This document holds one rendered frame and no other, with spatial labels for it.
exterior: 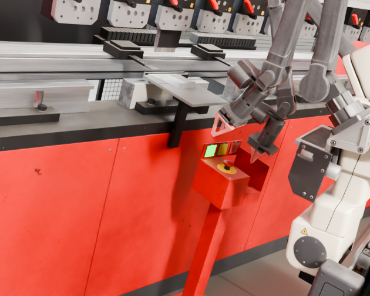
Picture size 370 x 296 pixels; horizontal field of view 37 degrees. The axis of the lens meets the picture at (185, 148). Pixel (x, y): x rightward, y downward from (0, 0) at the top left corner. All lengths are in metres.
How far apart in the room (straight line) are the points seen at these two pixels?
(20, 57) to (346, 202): 1.17
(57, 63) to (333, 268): 1.17
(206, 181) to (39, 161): 0.60
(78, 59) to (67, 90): 0.33
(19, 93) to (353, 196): 1.03
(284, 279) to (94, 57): 1.51
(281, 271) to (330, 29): 1.78
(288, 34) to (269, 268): 1.72
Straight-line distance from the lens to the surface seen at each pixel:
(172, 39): 2.03
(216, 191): 1.94
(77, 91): 1.83
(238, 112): 1.58
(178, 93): 1.89
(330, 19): 1.46
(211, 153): 2.00
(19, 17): 2.26
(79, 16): 1.72
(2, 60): 1.97
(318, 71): 1.45
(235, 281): 2.80
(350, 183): 1.69
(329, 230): 1.71
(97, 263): 2.13
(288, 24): 1.50
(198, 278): 2.20
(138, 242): 2.21
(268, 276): 2.92
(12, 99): 1.72
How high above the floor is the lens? 1.56
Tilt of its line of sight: 23 degrees down
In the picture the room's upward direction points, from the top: 16 degrees clockwise
